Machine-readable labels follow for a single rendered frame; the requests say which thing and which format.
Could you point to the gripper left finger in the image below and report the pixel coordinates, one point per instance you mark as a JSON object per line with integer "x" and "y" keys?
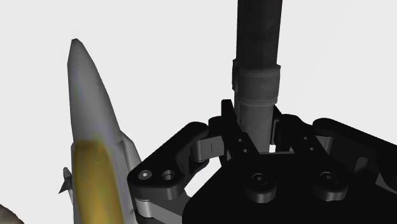
{"x": 164, "y": 161}

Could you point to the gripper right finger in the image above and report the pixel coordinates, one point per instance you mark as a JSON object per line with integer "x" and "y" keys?
{"x": 341, "y": 139}

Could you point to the dark grey cylindrical marker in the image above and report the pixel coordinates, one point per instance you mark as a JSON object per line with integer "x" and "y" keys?
{"x": 257, "y": 46}

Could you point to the grey toy jet yellow canopy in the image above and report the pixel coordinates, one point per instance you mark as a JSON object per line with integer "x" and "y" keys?
{"x": 90, "y": 108}

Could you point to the grey brown rounded object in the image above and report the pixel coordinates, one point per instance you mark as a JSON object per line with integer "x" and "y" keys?
{"x": 7, "y": 217}

